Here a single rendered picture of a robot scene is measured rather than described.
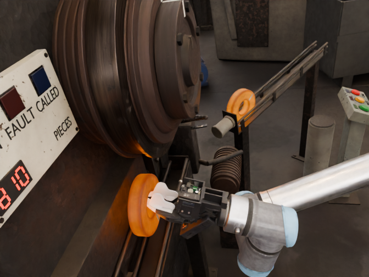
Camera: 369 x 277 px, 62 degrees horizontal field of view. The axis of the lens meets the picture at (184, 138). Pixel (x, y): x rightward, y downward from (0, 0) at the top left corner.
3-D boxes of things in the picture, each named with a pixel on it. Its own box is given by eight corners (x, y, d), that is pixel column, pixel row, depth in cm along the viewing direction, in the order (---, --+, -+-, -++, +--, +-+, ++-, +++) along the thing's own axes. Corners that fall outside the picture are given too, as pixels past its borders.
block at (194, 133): (173, 174, 125) (162, 126, 112) (177, 161, 132) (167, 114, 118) (199, 175, 123) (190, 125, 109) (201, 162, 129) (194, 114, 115)
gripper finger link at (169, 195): (144, 174, 76) (180, 182, 75) (143, 190, 79) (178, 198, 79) (140, 183, 73) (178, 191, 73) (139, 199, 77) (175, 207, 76)
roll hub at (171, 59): (169, 142, 72) (143, 20, 56) (189, 87, 94) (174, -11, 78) (192, 142, 71) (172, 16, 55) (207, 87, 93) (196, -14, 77)
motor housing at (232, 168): (218, 253, 156) (207, 175, 125) (222, 219, 173) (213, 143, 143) (244, 255, 153) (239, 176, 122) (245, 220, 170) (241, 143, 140)
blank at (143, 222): (120, 212, 67) (134, 213, 67) (139, 161, 78) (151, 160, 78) (140, 247, 78) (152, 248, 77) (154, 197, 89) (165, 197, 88)
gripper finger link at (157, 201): (140, 183, 73) (178, 191, 73) (139, 199, 77) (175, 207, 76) (136, 193, 71) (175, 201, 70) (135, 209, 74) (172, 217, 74)
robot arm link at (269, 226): (290, 258, 72) (306, 230, 66) (238, 246, 72) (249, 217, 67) (286, 227, 79) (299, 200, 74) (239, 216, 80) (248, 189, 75)
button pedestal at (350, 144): (329, 207, 169) (347, 111, 134) (322, 177, 188) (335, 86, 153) (361, 208, 165) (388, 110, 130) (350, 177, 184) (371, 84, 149)
